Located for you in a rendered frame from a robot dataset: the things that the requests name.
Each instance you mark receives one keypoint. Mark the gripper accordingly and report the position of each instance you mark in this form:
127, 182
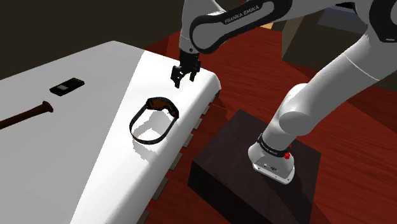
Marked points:
188, 59

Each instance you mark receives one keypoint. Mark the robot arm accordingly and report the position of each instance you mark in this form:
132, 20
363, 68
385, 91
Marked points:
313, 99

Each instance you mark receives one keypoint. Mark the black goggles with brown lens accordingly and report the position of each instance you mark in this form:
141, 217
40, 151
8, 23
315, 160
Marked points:
162, 105

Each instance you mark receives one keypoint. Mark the dark wooden robot stand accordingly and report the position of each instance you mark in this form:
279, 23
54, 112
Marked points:
223, 173

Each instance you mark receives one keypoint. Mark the black phone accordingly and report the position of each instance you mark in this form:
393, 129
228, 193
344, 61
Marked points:
66, 86

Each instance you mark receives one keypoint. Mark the brown baseball bat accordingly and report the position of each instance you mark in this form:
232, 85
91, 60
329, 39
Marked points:
28, 114

